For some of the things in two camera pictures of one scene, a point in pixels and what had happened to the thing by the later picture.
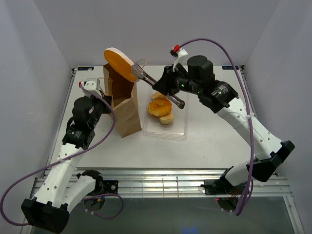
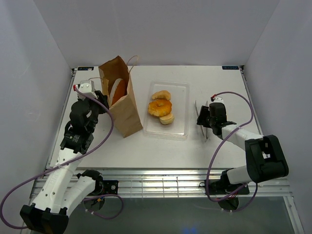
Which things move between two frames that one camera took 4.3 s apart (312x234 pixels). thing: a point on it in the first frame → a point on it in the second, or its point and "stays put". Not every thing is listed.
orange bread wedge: x=120 y=63 → x=119 y=90
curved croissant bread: x=158 y=95 stays put
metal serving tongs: x=139 y=73 → x=197 y=112
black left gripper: x=108 y=99 stays put
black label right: x=229 y=68 stays put
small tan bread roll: x=166 y=119 stays put
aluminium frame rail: x=166 y=183 stays put
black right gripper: x=165 y=85 → x=204 y=112
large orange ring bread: x=160 y=107 stays put
